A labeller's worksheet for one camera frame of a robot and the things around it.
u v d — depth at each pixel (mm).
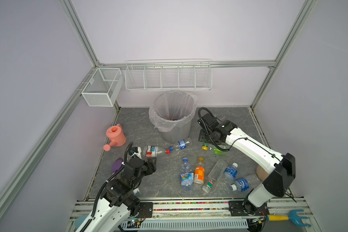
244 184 768
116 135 913
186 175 799
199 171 814
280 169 416
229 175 810
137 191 761
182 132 893
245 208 663
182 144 927
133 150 654
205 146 770
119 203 490
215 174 840
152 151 913
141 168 559
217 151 918
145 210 738
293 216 719
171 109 1011
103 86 1013
